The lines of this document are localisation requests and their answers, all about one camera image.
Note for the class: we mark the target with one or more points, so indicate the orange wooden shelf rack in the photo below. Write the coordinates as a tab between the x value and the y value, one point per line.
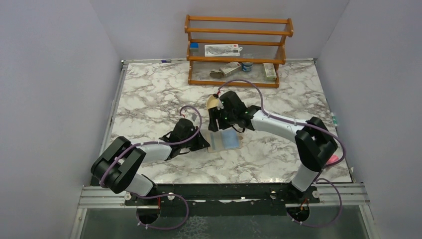
263	41

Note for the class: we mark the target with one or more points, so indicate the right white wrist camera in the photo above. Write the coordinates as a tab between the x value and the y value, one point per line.
217	102

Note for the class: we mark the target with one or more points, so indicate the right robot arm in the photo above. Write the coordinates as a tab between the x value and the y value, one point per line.
315	144

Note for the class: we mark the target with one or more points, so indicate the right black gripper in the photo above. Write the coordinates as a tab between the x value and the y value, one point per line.
214	114

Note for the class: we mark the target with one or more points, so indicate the beige oval tray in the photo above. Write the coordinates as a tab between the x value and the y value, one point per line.
209	105

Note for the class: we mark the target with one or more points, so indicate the white staples box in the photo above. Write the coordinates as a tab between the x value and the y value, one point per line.
230	68

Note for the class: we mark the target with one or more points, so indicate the beige leather card holder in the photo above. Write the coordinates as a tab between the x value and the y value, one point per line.
206	134

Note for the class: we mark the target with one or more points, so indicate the light blue card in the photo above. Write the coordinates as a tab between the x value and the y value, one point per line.
230	139

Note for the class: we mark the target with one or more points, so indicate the blue grey eraser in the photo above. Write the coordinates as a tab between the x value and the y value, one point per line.
194	48

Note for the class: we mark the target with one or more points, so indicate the packaged protractor set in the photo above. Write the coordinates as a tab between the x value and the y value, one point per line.
222	50

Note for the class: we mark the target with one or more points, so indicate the pink cup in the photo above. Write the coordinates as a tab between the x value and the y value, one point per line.
333	159

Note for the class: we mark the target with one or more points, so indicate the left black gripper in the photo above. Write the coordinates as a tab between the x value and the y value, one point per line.
201	143

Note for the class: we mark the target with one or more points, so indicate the blue lidded small jar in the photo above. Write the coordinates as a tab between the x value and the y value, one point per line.
246	66

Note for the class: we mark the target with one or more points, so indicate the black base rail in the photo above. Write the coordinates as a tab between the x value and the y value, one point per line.
213	200

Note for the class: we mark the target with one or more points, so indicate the green white small box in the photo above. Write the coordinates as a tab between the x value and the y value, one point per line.
269	72

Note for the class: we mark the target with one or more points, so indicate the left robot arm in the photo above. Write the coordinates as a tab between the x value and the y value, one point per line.
117	167

